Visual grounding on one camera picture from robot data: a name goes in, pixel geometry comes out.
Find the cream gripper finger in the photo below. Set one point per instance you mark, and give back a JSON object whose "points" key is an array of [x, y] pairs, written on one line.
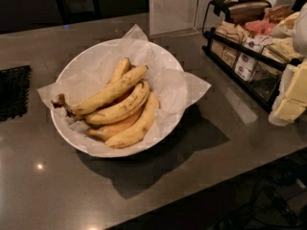
{"points": [[292, 99]]}

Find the yellow banana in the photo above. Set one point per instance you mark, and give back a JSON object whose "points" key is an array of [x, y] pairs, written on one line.
{"points": [[110, 92], [138, 130], [122, 68], [123, 109]]}

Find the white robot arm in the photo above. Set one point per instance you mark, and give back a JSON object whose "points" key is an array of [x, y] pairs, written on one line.
{"points": [[296, 28]]}

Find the white bowl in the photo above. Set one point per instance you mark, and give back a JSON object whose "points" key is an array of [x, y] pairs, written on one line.
{"points": [[96, 61]]}

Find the lower orange-yellow banana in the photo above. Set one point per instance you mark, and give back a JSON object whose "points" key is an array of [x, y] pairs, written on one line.
{"points": [[105, 132]]}

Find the black condiment organizer rack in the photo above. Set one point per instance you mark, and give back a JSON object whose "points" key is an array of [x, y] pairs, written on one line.
{"points": [[253, 44]]}

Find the white paper liner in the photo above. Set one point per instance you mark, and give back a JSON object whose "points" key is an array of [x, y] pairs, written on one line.
{"points": [[172, 87]]}

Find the clear acrylic sign holder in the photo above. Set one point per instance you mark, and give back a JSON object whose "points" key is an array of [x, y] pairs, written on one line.
{"points": [[167, 16]]}

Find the black chair back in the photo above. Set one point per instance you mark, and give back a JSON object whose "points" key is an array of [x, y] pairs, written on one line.
{"points": [[74, 11]]}

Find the black rubber mat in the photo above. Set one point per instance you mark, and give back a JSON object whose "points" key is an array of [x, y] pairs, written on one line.
{"points": [[14, 90]]}

